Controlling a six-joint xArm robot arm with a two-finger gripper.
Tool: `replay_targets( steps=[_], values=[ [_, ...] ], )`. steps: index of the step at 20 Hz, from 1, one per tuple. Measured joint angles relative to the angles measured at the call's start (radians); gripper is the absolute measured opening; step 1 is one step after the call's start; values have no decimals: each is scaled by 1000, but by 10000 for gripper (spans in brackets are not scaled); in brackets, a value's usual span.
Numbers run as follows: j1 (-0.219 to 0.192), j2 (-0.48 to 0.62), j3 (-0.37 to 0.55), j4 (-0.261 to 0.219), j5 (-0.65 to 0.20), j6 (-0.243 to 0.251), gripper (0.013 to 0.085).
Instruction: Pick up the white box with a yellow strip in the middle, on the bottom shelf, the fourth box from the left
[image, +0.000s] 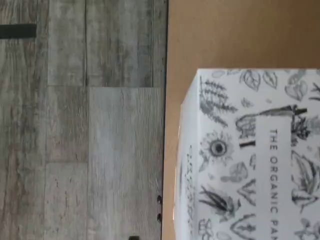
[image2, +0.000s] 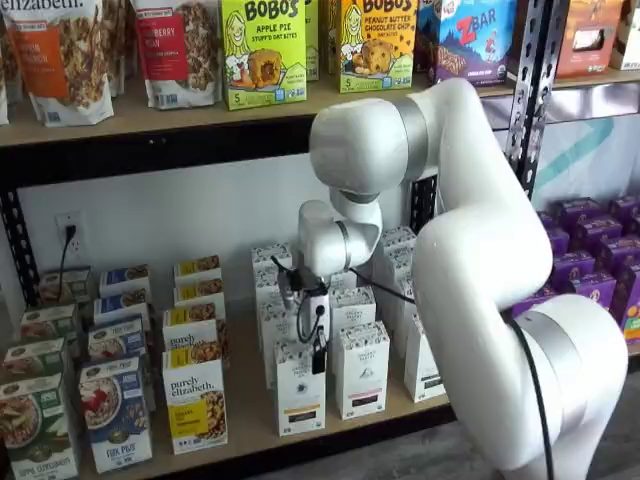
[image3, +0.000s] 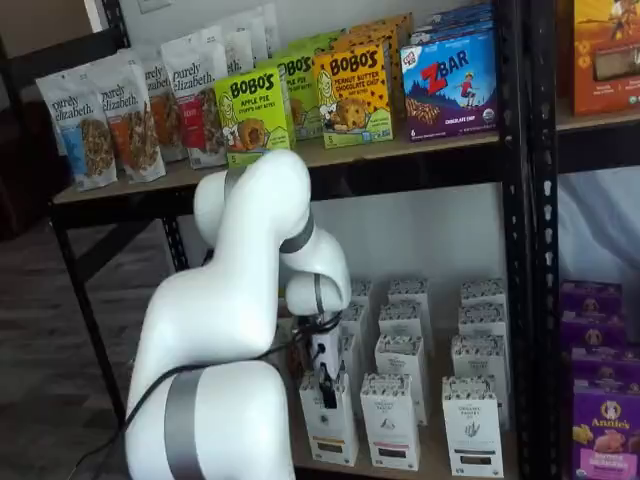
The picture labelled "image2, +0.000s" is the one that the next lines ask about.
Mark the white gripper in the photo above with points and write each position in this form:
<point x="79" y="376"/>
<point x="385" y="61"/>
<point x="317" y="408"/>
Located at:
<point x="322" y="320"/>

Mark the white box yellow strip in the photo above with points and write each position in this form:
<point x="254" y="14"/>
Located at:
<point x="265" y="287"/>
<point x="265" y="252"/>
<point x="295" y="395"/>
<point x="275" y="320"/>

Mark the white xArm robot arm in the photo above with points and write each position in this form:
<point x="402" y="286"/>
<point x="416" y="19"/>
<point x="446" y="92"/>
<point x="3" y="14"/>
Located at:
<point x="475" y="250"/>

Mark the white box pink strip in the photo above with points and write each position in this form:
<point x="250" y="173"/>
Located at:
<point x="355" y="305"/>
<point x="362" y="370"/>
<point x="342" y="282"/>

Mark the wooden shelf board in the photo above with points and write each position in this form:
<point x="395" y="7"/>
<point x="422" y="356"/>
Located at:
<point x="250" y="390"/>
<point x="595" y="80"/>
<point x="150" y="122"/>

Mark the white box black strip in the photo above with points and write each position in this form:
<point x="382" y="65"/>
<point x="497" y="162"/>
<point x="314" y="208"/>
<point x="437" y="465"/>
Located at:
<point x="425" y="360"/>
<point x="402" y="287"/>
<point x="400" y="260"/>
<point x="395" y="237"/>

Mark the white yellow Purely Elizabeth box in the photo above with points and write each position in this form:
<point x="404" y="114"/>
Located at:
<point x="190" y="325"/>
<point x="195" y="400"/>
<point x="197" y="292"/>
<point x="197" y="267"/>

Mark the blue flax oatmeal box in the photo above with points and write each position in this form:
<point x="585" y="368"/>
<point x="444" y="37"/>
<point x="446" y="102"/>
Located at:
<point x="117" y="337"/>
<point x="115" y="415"/>
<point x="125" y="279"/>
<point x="120" y="306"/>

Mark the green oatmeal box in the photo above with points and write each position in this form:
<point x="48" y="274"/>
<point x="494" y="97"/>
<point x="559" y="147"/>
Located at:
<point x="32" y="357"/>
<point x="65" y="285"/>
<point x="35" y="430"/>
<point x="47" y="322"/>

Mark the purple Annie's snack box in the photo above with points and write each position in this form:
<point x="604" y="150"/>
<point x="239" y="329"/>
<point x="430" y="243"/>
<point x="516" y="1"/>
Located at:
<point x="631" y="290"/>
<point x="595" y="287"/>
<point x="572" y="270"/>
<point x="620" y="252"/>
<point x="545" y="220"/>
<point x="560" y="242"/>
<point x="582" y="211"/>
<point x="627" y="207"/>
<point x="600" y="230"/>

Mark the green Bobo's apple pie box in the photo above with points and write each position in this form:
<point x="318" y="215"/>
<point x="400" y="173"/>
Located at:
<point x="262" y="50"/>
<point x="312" y="40"/>

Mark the yellow Bobo's peanut butter box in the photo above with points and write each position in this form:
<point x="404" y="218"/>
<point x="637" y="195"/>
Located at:
<point x="377" y="50"/>
<point x="331" y="35"/>

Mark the blue ZBar box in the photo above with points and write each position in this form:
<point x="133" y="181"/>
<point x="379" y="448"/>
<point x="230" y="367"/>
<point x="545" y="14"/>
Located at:
<point x="470" y="40"/>

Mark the orange snack box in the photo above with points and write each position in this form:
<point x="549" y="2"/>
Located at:
<point x="585" y="25"/>

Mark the cream snack box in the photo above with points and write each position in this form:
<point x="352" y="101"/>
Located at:
<point x="630" y="40"/>

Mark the black metal shelving rack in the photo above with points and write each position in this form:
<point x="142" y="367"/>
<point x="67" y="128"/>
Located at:
<point x="150" y="160"/>

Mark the red label granola bag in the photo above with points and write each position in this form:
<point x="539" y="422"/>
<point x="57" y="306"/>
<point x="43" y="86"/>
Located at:
<point x="165" y="45"/>

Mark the white tarp teal stripe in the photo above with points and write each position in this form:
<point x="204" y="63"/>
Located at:
<point x="600" y="150"/>

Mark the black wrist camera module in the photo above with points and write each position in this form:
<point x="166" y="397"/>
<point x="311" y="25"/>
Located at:
<point x="292" y="280"/>

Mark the white wall outlet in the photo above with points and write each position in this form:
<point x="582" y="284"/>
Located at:
<point x="80" y="222"/>

